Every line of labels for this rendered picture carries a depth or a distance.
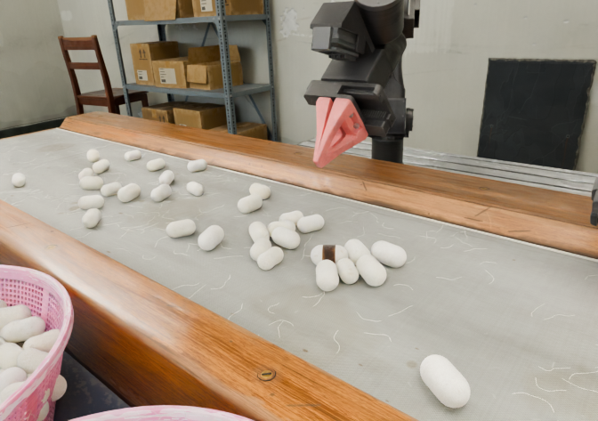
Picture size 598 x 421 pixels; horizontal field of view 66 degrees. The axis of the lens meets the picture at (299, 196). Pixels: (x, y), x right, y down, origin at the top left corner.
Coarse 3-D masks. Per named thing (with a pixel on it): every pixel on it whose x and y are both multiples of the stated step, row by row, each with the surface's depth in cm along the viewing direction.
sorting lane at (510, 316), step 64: (0, 192) 71; (64, 192) 70; (320, 192) 65; (128, 256) 50; (192, 256) 50; (448, 256) 47; (512, 256) 47; (576, 256) 46; (256, 320) 39; (320, 320) 38; (384, 320) 38; (448, 320) 38; (512, 320) 37; (576, 320) 37; (384, 384) 31; (512, 384) 31; (576, 384) 31
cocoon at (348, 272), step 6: (342, 258) 44; (336, 264) 44; (342, 264) 43; (348, 264) 43; (342, 270) 43; (348, 270) 42; (354, 270) 43; (342, 276) 43; (348, 276) 42; (354, 276) 42; (348, 282) 43; (354, 282) 43
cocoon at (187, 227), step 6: (174, 222) 54; (180, 222) 54; (186, 222) 54; (192, 222) 54; (168, 228) 53; (174, 228) 53; (180, 228) 53; (186, 228) 53; (192, 228) 54; (168, 234) 53; (174, 234) 53; (180, 234) 53; (186, 234) 54
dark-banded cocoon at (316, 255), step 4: (316, 248) 46; (320, 248) 46; (336, 248) 45; (340, 248) 46; (344, 248) 46; (312, 252) 46; (316, 252) 46; (320, 252) 45; (336, 252) 45; (340, 252) 45; (344, 252) 46; (312, 256) 46; (316, 256) 46; (320, 256) 45; (336, 256) 45; (340, 256) 45; (344, 256) 45; (312, 260) 46; (316, 260) 46; (320, 260) 45; (336, 260) 45; (316, 264) 46
